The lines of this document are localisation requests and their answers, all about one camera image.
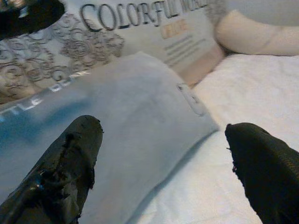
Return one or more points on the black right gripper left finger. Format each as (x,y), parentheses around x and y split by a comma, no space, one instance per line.
(60,177)

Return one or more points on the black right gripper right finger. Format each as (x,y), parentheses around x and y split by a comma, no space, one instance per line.
(271,177)

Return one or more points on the grey square pillow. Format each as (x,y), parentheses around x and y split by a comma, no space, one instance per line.
(140,112)

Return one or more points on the white quilted mattress pad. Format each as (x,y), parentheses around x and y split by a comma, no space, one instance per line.
(252,93)

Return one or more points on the cream long bolster pillow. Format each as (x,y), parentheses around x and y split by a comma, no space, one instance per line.
(257,35)

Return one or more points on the printed grey headboard panel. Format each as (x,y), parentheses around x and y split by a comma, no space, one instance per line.
(140,32)

